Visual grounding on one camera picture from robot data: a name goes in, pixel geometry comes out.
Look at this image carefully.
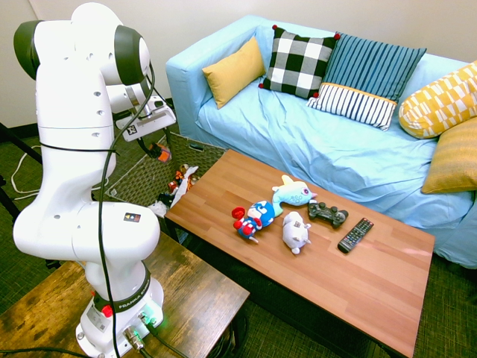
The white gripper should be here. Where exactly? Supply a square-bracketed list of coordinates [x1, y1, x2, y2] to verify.
[114, 94, 177, 160]

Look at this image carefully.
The grey woven basket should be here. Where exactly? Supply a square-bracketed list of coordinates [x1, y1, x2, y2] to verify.
[105, 131, 229, 222]

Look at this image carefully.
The white plush with flame scarf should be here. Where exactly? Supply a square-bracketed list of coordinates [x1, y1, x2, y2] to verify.
[169, 165, 200, 210]

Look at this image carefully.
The plain yellow pillow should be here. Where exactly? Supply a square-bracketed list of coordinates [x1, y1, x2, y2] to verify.
[201, 35, 267, 110]

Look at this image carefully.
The Captain America plush doll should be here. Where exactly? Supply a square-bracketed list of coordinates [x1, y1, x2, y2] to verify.
[230, 199, 277, 245]

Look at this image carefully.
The light blue sofa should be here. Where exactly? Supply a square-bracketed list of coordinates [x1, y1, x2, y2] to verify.
[165, 13, 477, 270]

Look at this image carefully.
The black tripod stand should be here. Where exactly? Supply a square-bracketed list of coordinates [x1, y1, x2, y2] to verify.
[0, 120, 44, 225]

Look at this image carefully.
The blue and yellow plush animal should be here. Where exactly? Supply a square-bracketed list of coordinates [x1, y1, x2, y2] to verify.
[271, 174, 319, 218]

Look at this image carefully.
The black white checked pillow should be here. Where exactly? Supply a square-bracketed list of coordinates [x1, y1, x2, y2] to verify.
[258, 24, 341, 100]

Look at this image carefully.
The white plush animal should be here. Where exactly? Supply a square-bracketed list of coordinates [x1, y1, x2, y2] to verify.
[281, 210, 312, 256]

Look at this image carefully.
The black game controller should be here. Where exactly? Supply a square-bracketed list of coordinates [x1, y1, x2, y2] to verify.
[307, 201, 350, 230]

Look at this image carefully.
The navy white striped pillow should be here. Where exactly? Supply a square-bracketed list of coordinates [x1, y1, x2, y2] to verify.
[306, 82, 399, 132]

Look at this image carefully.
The black TV remote control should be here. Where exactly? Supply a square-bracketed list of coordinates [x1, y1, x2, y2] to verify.
[337, 217, 375, 255]

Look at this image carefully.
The blue striped pillow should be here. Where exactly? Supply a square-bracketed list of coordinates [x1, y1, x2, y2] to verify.
[321, 32, 428, 104]

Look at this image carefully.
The yellow white patterned pillow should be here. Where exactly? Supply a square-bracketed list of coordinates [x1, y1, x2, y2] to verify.
[398, 60, 477, 140]

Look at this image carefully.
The mustard ribbed pillow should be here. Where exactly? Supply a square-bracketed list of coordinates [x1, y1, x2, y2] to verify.
[420, 116, 477, 195]

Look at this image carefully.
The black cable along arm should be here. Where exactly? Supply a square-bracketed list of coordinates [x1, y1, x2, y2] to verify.
[97, 62, 157, 358]

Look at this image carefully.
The white floor cable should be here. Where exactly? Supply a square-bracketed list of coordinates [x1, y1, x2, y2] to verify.
[10, 142, 42, 195]

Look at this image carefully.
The black base power cable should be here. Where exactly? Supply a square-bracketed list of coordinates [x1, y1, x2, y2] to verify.
[140, 319, 189, 358]

